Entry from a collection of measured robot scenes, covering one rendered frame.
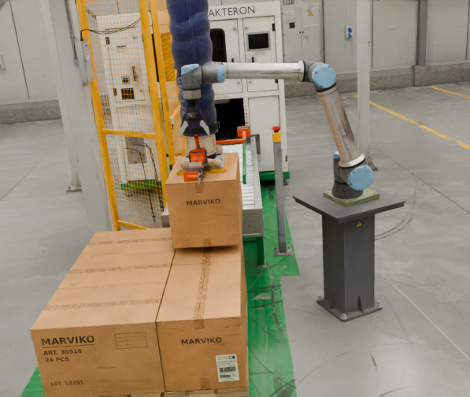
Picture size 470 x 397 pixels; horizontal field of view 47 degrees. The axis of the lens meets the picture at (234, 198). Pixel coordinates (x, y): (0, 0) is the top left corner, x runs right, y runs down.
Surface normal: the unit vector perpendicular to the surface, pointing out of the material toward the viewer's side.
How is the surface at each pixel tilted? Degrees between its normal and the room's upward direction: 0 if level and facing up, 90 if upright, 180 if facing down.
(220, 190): 91
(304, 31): 90
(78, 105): 90
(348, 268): 90
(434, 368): 0
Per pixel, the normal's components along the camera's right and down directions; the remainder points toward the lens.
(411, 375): -0.08, -0.94
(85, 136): -0.01, 0.33
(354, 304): 0.42, 0.26
